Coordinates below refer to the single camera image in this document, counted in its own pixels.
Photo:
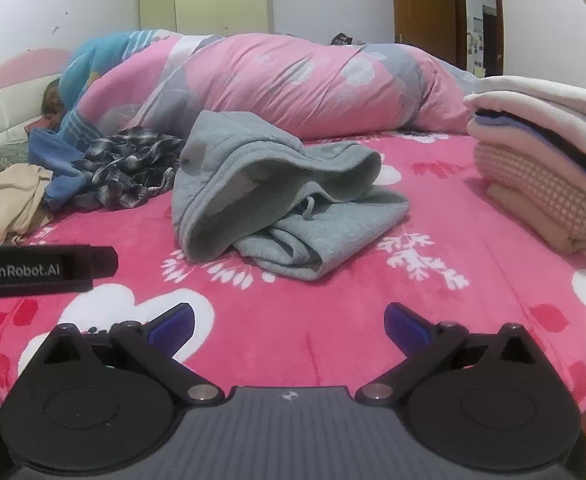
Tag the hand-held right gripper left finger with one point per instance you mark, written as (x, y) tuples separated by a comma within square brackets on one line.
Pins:
[(173, 329)]

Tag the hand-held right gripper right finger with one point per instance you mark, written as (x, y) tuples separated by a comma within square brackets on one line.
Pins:
[(405, 331)]

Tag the gray sweatpants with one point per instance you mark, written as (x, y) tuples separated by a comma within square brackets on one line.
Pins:
[(253, 170)]

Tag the stack of folded clothes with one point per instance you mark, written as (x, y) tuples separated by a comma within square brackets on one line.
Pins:
[(538, 170)]

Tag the beige garment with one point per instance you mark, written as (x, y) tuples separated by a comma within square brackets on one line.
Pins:
[(8, 200)]

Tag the blue garment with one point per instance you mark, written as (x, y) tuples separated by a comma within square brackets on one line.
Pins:
[(60, 165)]

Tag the black white plaid shirt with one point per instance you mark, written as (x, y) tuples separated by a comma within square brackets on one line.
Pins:
[(128, 160)]

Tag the small red pillow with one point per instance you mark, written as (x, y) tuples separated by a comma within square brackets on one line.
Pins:
[(40, 124)]

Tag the pink white headboard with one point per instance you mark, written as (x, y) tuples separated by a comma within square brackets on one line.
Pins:
[(8, 95)]

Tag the pink floral duvet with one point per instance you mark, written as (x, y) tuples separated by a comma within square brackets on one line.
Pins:
[(283, 80)]

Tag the brown wooden door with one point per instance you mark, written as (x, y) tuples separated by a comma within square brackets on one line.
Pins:
[(423, 5)]

